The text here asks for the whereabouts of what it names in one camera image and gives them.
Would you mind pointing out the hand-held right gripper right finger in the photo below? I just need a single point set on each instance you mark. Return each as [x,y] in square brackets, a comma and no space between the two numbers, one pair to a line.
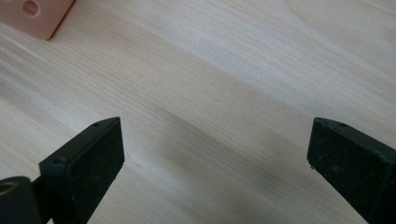
[355,168]

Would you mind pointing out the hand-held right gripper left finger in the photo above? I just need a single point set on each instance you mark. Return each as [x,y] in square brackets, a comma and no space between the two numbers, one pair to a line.
[84,165]

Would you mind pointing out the pink block with round hole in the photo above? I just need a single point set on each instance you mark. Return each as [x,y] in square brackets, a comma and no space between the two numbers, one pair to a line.
[37,18]

